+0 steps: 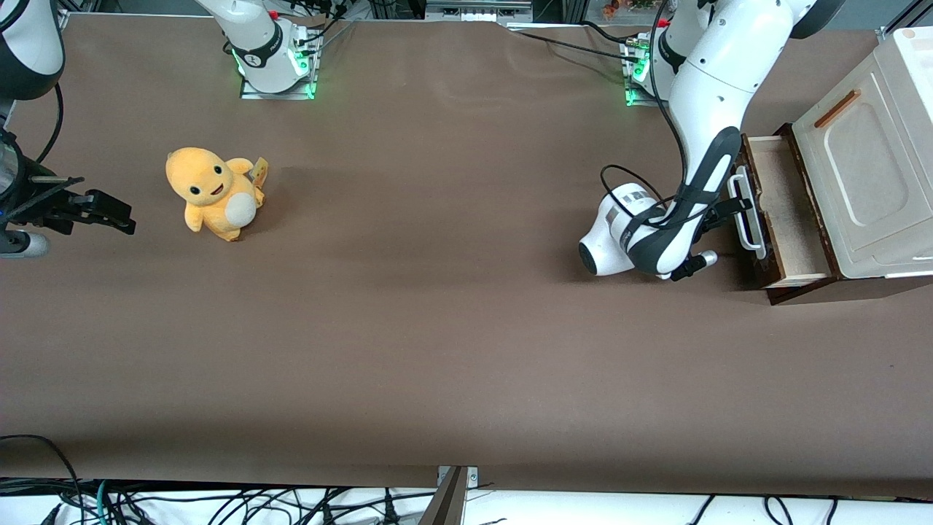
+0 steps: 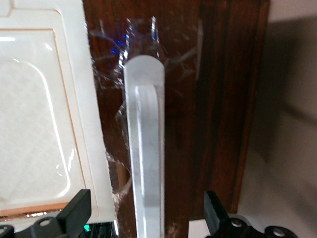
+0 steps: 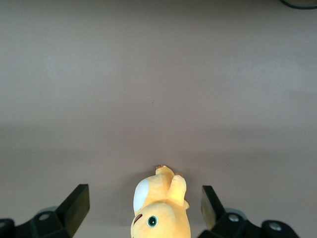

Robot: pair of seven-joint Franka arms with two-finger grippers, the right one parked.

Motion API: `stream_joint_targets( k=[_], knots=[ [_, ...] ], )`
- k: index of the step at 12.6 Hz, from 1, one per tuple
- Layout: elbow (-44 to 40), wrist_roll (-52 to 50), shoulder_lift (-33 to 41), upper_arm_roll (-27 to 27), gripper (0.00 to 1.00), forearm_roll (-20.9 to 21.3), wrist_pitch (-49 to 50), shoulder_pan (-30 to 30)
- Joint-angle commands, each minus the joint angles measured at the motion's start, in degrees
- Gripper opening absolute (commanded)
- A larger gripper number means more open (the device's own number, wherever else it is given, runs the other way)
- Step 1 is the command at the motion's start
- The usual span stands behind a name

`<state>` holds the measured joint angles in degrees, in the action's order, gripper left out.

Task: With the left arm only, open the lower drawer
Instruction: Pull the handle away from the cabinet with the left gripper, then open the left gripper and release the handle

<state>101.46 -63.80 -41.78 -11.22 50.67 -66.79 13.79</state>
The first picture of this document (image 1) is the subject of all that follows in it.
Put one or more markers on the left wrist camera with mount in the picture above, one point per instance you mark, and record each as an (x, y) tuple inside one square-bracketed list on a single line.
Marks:
[(705, 259)]

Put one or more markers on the yellow plush toy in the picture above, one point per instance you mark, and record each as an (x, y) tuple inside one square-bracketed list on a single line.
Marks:
[(215, 193)]

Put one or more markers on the cream and brown cabinet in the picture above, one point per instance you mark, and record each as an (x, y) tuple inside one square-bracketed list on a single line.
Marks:
[(875, 168)]

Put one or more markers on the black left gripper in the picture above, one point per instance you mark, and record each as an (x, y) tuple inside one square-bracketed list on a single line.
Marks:
[(721, 210)]

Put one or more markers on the brown table cover sheet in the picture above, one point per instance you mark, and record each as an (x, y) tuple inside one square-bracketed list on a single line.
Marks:
[(466, 292)]

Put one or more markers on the dark brown post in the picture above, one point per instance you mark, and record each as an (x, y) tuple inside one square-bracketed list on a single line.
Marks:
[(444, 507)]

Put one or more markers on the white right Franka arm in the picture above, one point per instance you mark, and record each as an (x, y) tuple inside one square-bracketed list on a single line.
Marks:
[(262, 44)]

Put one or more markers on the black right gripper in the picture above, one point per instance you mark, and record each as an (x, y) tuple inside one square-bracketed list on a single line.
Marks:
[(45, 205)]

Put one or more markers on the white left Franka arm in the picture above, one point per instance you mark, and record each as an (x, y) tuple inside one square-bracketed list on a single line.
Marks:
[(714, 80)]

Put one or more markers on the small orange objects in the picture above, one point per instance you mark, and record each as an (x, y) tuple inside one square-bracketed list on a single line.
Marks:
[(611, 9)]

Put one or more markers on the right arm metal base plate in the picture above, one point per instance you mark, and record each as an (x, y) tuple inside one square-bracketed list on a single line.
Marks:
[(255, 93)]

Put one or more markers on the silver metal bracket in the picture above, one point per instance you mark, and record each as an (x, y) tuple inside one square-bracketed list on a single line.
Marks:
[(470, 475)]

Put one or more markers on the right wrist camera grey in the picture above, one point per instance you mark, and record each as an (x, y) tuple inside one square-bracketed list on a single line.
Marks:
[(25, 244)]

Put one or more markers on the aluminium frame rail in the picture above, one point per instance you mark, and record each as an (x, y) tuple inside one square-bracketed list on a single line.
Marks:
[(474, 11)]

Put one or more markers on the aluminium corner profile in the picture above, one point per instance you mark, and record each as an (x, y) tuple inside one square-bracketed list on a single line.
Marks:
[(893, 30)]

